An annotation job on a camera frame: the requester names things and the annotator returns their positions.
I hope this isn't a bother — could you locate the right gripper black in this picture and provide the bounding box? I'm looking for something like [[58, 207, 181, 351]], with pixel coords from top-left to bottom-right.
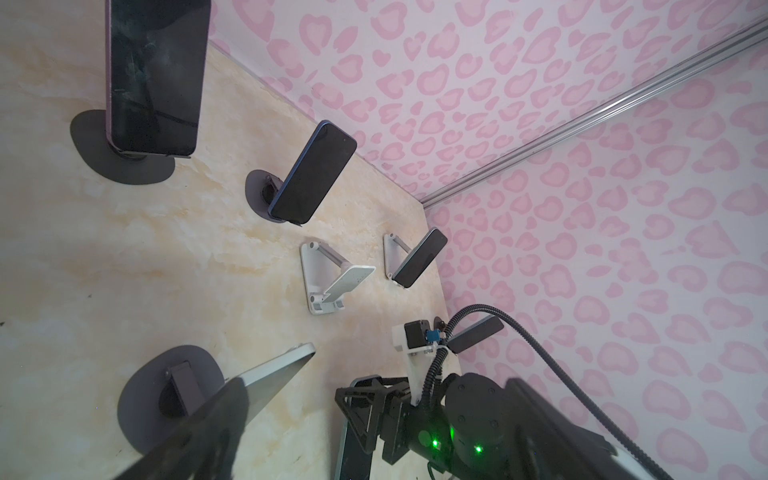
[[334, 375, 455, 465]]

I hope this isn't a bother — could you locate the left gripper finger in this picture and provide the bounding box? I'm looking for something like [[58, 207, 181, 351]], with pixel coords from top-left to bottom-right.
[[118, 378, 249, 479]]

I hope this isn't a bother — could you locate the dark round stand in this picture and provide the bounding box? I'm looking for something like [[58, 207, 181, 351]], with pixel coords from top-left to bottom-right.
[[117, 345, 224, 455], [245, 169, 285, 223], [70, 110, 176, 185]]

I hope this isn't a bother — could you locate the white folding stand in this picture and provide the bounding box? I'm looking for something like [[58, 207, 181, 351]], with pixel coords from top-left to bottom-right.
[[300, 240, 376, 315], [383, 233, 411, 280]]

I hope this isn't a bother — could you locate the black phone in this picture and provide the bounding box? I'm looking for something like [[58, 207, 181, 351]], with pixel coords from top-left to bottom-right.
[[446, 315, 504, 355], [332, 420, 372, 480], [390, 228, 448, 288]]

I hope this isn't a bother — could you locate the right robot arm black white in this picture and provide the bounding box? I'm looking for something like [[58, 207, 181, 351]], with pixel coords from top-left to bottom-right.
[[335, 373, 656, 479]]

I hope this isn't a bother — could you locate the blue phone back centre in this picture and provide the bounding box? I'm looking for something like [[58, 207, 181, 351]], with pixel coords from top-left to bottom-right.
[[268, 120, 357, 225]]

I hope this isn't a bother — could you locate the purple phone far left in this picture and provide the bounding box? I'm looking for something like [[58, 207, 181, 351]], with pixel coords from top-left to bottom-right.
[[105, 0, 212, 157]]

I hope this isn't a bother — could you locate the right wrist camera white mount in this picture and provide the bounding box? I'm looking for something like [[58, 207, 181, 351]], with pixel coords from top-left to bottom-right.
[[392, 317, 446, 406]]

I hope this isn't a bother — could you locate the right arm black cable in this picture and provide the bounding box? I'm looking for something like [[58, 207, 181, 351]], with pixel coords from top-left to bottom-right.
[[419, 304, 673, 480]]

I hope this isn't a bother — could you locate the right corner aluminium post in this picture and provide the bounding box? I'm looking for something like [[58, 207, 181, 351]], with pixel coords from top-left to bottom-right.
[[420, 17, 767, 209]]

